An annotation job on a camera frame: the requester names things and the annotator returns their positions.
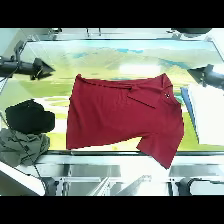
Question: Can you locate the red T-shirt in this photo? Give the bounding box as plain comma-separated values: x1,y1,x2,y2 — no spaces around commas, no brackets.
65,72,185,170

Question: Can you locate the blue garment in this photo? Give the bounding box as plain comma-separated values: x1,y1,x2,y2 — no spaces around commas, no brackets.
180,86,201,142

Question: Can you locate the black garment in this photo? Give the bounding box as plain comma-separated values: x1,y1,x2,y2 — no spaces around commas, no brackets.
4,98,56,136

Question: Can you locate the white garment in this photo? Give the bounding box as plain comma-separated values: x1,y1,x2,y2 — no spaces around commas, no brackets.
187,82,224,147

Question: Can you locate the grey-green garment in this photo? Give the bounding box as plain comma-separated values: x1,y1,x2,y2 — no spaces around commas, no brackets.
0,127,51,168

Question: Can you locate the silver frame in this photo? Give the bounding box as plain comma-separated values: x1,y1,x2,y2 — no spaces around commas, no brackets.
13,150,224,197

